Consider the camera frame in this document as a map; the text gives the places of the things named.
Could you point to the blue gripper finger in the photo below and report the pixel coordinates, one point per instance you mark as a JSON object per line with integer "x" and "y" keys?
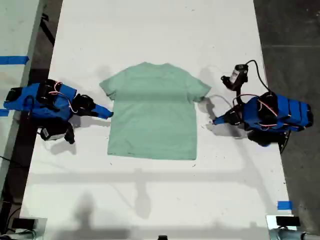
{"x": 223, "y": 118}
{"x": 100, "y": 115}
{"x": 102, "y": 109}
{"x": 225, "y": 122}

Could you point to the pale green T-shirt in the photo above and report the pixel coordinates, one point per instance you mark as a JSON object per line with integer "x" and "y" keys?
{"x": 152, "y": 112}

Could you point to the blue and black robot arm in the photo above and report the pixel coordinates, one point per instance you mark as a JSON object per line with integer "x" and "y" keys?
{"x": 50, "y": 107}
{"x": 287, "y": 112}

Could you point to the black arm base clamp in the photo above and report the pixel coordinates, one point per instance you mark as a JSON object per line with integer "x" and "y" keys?
{"x": 283, "y": 147}

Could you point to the black table strut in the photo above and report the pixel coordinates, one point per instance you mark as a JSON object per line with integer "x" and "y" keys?
{"x": 48, "y": 31}

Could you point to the long blue tape strip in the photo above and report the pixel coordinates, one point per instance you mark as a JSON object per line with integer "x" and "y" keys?
{"x": 13, "y": 60}

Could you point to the square blue tape patch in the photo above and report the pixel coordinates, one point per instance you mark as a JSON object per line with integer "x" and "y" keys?
{"x": 285, "y": 205}

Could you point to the silver metal plate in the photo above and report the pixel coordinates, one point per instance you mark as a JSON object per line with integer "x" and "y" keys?
{"x": 41, "y": 230}
{"x": 270, "y": 222}

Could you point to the small black box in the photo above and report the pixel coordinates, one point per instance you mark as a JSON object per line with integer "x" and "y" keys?
{"x": 23, "y": 223}
{"x": 288, "y": 221}

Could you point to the small black object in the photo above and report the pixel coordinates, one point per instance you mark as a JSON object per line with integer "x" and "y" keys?
{"x": 162, "y": 237}

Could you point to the grey metal tube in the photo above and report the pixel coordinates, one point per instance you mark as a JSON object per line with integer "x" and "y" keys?
{"x": 295, "y": 235}
{"x": 25, "y": 235}

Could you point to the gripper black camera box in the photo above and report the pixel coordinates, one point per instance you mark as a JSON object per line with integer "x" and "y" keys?
{"x": 51, "y": 133}
{"x": 236, "y": 76}

